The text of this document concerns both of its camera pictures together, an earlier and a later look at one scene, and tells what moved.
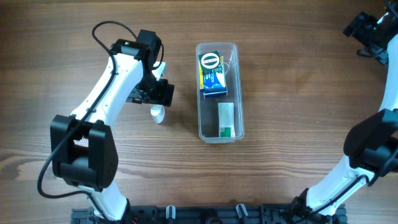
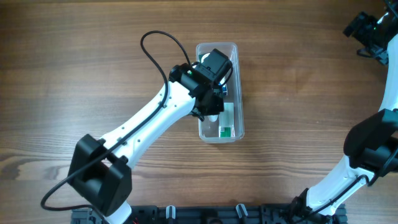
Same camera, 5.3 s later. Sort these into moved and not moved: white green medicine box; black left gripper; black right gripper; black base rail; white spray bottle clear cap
Moved: black left gripper; white spray bottle clear cap
Not moved: black base rail; white green medicine box; black right gripper
